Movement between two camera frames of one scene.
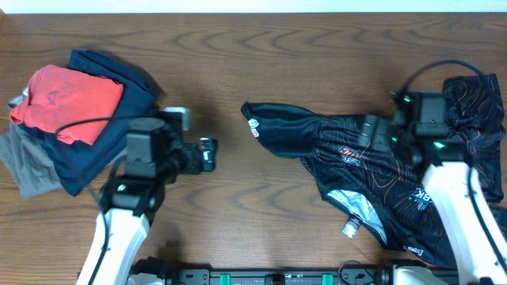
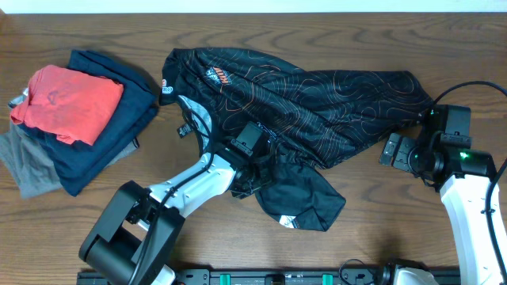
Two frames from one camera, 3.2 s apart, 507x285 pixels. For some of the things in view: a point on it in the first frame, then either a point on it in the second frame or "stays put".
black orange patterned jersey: x=379 y=183 to x=276 y=124
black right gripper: x=386 y=127 to x=401 y=159
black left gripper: x=195 y=167 to x=268 y=176
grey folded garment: x=31 y=165 stays put
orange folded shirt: x=58 y=96 stays put
